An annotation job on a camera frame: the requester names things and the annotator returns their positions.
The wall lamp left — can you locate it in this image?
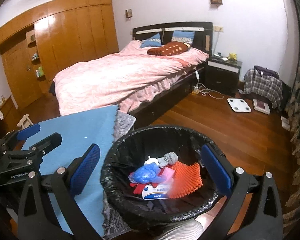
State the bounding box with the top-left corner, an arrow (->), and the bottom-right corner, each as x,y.
125,9 -> 133,19

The yellow plush toy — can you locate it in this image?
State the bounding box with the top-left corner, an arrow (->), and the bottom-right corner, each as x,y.
228,53 -> 237,61

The blue pillow left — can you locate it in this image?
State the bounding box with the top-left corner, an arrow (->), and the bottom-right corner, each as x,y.
140,33 -> 162,48

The bed with pink duvet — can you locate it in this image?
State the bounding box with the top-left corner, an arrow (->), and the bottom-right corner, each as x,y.
51,22 -> 213,116

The white bathroom scale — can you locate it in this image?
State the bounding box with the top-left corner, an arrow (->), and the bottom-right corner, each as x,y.
227,98 -> 251,113

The white charger cable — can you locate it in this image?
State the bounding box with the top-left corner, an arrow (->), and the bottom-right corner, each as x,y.
193,70 -> 225,100

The wooden wardrobe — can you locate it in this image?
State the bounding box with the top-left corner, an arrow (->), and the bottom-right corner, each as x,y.
0,0 -> 119,109

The black nightstand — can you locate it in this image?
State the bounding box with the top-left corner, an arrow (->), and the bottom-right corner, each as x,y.
204,57 -> 242,96

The white tissue small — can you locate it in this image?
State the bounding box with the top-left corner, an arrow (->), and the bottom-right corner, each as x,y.
144,156 -> 159,165

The white small stool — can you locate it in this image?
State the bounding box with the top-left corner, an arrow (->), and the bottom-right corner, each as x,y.
17,114 -> 33,129

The grey sock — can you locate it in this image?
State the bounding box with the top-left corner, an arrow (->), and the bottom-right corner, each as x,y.
157,152 -> 178,167

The red knitted glove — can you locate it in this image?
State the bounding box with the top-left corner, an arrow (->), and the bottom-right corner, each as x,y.
129,168 -> 166,194

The plaid bag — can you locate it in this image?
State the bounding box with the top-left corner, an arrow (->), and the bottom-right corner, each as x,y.
244,66 -> 283,108

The blue pillow right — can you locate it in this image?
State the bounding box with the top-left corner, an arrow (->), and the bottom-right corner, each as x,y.
171,30 -> 195,46

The blue plastic bag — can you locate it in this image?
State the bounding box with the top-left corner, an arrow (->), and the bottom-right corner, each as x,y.
128,163 -> 167,184

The dark patterned curtain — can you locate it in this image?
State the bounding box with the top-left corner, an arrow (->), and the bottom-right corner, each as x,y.
282,64 -> 300,230

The white framed scale pink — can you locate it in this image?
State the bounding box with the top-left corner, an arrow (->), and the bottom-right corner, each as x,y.
253,99 -> 270,115

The brown dotted pillow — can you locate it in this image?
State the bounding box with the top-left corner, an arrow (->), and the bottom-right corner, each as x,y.
147,41 -> 191,56

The white blue paper box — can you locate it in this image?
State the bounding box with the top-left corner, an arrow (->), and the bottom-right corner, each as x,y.
141,184 -> 171,200

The blue pillow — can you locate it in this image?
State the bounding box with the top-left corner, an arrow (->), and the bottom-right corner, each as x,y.
171,30 -> 195,46
140,33 -> 162,48

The black trash bin with bag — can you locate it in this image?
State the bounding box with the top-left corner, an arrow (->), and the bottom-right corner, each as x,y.
100,125 -> 222,230

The blue table cloth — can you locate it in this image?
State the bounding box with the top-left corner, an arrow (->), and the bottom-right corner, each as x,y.
22,105 -> 118,236

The wooden desk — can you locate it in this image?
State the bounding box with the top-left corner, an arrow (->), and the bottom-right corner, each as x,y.
0,95 -> 22,140

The orange foam net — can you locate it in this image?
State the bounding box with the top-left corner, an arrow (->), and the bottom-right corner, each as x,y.
167,161 -> 203,199

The pink face mask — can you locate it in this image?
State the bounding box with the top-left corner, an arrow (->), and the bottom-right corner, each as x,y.
161,167 -> 175,180

